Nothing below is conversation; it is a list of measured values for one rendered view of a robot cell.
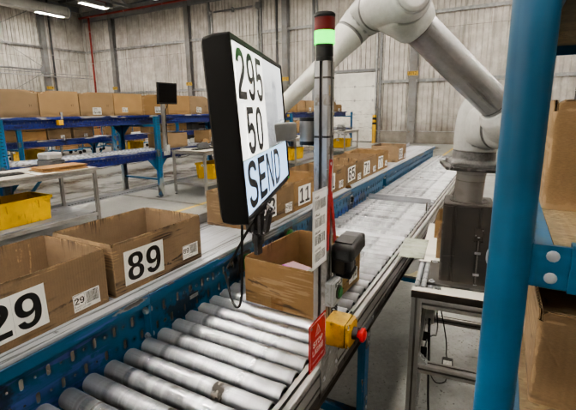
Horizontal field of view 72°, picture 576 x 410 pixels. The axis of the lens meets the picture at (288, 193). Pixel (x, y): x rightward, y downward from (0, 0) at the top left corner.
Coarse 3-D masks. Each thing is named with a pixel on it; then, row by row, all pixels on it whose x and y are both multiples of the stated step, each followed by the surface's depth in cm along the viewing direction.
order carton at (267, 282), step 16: (288, 240) 169; (304, 240) 176; (256, 256) 151; (272, 256) 160; (288, 256) 171; (304, 256) 177; (256, 272) 142; (272, 272) 138; (288, 272) 135; (304, 272) 131; (256, 288) 144; (272, 288) 140; (288, 288) 136; (304, 288) 132; (272, 304) 141; (288, 304) 137; (304, 304) 134
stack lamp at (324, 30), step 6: (318, 18) 95; (324, 18) 94; (330, 18) 94; (318, 24) 95; (324, 24) 95; (330, 24) 95; (318, 30) 95; (324, 30) 95; (330, 30) 95; (318, 36) 96; (324, 36) 95; (330, 36) 95; (318, 42) 96; (324, 42) 95; (330, 42) 96
